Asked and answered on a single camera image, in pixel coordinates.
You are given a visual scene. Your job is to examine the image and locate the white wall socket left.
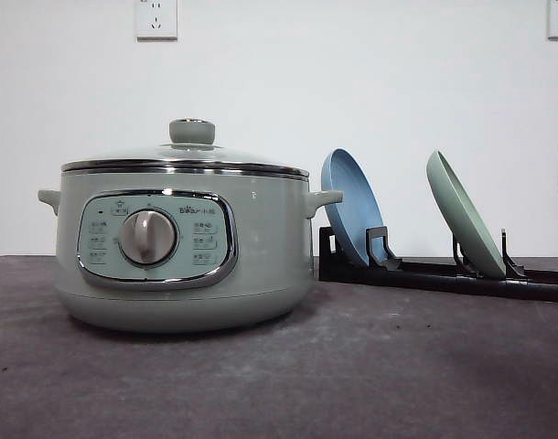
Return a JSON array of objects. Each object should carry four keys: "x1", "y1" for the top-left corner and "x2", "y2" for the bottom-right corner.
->
[{"x1": 133, "y1": 0, "x2": 178, "y2": 43}]

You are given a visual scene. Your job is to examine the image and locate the green plate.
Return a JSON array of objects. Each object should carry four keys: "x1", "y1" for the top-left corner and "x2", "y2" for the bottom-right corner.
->
[{"x1": 426, "y1": 150, "x2": 506, "y2": 280}]

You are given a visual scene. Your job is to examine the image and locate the white wall socket right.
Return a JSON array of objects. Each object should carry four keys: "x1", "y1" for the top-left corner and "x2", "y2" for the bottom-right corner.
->
[{"x1": 542, "y1": 0, "x2": 558, "y2": 44}]

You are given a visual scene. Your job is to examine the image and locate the white wall socket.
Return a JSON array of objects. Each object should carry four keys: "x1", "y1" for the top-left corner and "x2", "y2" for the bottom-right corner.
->
[
  {"x1": 542, "y1": 0, "x2": 558, "y2": 44},
  {"x1": 133, "y1": 0, "x2": 178, "y2": 43}
]

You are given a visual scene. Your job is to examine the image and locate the grey table mat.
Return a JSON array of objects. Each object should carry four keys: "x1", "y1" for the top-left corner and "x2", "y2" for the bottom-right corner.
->
[{"x1": 0, "y1": 256, "x2": 558, "y2": 439}]

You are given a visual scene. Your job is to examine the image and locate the green electric steamer pot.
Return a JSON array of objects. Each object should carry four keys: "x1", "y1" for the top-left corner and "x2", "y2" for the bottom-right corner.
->
[{"x1": 38, "y1": 166, "x2": 343, "y2": 333}]

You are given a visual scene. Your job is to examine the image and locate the blue plate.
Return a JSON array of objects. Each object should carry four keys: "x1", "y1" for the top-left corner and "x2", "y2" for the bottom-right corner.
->
[{"x1": 321, "y1": 148, "x2": 385, "y2": 262}]

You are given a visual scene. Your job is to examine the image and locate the black plate rack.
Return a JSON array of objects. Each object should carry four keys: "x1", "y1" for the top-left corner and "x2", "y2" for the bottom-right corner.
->
[{"x1": 318, "y1": 226, "x2": 558, "y2": 301}]

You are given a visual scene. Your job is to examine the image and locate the glass steamer lid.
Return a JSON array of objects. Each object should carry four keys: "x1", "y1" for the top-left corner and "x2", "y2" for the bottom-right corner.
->
[{"x1": 61, "y1": 119, "x2": 309, "y2": 177}]

